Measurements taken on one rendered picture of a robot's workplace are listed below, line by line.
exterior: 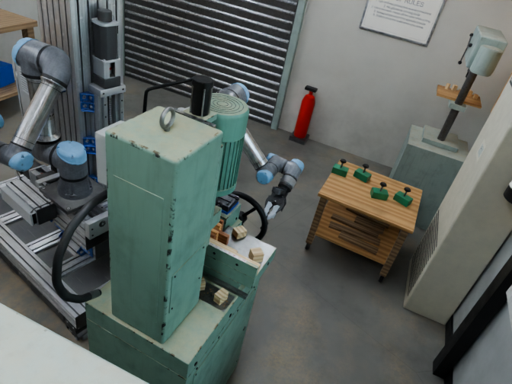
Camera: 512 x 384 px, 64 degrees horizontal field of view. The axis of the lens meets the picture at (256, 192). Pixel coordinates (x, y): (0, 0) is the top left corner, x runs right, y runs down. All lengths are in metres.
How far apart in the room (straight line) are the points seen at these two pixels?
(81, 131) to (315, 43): 2.83
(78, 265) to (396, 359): 1.92
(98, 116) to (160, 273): 1.01
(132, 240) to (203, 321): 0.47
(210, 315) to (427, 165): 2.45
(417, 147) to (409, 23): 1.23
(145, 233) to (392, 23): 3.43
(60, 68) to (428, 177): 2.80
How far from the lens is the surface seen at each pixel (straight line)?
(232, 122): 1.27
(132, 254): 1.26
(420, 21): 4.18
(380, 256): 3.06
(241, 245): 1.69
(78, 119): 2.08
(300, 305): 2.76
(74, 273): 2.52
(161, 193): 1.05
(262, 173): 1.96
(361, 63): 4.32
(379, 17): 4.21
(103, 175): 1.22
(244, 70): 4.67
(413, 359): 2.82
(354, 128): 4.52
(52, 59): 1.76
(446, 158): 3.53
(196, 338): 1.51
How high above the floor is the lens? 2.04
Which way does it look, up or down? 35 degrees down
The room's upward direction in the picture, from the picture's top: 12 degrees clockwise
